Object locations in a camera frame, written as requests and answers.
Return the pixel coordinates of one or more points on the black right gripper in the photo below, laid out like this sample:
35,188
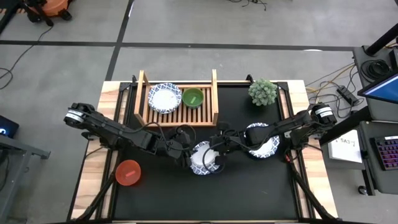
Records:
231,140

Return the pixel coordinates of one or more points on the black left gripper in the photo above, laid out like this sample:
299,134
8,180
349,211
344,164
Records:
174,146

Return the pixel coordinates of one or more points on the blue patterned paper bowl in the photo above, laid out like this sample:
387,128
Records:
202,161
267,151
164,98

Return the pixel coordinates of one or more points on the green plastic bowl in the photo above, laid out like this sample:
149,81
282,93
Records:
189,95

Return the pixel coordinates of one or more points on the red plastic bowl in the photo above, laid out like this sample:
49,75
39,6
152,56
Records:
124,169

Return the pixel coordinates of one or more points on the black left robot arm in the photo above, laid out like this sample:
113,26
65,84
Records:
105,126

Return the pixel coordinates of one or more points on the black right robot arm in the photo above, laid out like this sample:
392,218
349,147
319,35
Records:
292,124

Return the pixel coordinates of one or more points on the wooden slatted shelf rack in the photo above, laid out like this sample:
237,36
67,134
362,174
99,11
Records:
174,119

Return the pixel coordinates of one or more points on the black table mat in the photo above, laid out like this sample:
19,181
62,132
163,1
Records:
248,205

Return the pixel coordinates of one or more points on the red clamp knob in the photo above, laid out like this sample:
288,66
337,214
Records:
286,157

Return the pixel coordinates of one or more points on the small green potted plant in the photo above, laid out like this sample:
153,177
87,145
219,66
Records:
262,91

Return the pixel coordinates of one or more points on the white paper sheet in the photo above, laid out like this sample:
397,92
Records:
345,151

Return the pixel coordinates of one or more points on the black power strip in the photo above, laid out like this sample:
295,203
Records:
348,96

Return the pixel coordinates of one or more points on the black caster wheel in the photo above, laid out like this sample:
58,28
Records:
362,190

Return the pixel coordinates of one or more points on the backlit black keyboard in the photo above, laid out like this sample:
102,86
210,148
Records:
388,154

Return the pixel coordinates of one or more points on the dark grey desk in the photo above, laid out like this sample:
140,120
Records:
385,182

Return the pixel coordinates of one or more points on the computer monitor with blue screen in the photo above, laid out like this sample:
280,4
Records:
384,90

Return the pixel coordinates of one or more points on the grey metal cart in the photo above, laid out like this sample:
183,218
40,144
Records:
12,161

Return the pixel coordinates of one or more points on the black box with blue light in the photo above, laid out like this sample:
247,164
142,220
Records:
7,127

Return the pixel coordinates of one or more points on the black slanted pole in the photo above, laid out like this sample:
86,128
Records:
382,40

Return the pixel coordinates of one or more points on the orange shop vacuum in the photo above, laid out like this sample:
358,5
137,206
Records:
54,7

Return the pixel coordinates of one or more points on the black tripod stand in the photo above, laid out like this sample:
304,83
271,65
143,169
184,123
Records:
7,17

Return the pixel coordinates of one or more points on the black aluminium rig frame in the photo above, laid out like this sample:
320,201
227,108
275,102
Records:
283,85

